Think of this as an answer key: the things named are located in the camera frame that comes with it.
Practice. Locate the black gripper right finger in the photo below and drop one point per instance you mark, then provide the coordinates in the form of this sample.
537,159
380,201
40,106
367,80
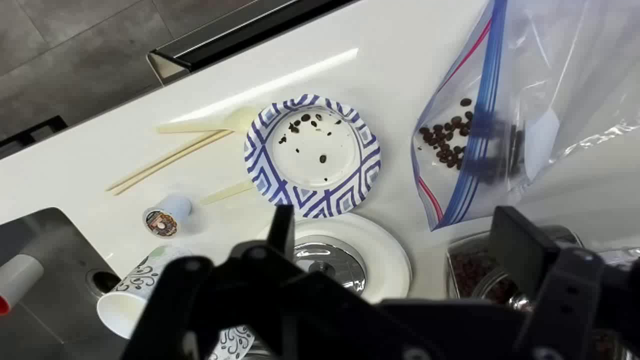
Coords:
573,301

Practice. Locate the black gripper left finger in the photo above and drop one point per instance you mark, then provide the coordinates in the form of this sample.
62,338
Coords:
221,301

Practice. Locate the glass jar of coffee beans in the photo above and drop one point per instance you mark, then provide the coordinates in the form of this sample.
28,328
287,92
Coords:
472,266

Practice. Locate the patterned paper cup standing upright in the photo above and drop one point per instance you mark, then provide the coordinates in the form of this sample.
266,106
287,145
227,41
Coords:
233,343

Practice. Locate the patterned paper cup lying down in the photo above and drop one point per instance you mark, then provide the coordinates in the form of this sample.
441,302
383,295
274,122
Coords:
132,293

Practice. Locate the white coffee pod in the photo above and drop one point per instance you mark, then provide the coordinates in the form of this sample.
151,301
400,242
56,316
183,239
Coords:
167,214

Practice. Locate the pale wooden stirrer stick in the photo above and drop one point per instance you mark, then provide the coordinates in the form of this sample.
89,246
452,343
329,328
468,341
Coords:
227,192

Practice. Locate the blue patterned paper bowl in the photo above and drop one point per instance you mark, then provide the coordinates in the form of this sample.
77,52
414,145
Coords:
313,192

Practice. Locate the wooden chopstick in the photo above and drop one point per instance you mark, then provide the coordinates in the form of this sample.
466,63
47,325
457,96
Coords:
167,161
175,163

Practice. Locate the white bowl with metal cup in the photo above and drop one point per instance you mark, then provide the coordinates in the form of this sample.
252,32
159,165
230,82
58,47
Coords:
380,253

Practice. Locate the dark kitchen sink basin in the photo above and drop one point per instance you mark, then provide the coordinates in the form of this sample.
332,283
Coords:
52,266

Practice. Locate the pale disposable spoon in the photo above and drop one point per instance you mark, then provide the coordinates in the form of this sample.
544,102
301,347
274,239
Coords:
227,122

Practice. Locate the clear zip bag with beans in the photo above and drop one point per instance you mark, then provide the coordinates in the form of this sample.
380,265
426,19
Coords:
533,101

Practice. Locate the red and white small cup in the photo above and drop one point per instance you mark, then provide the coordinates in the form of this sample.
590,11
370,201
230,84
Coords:
16,281

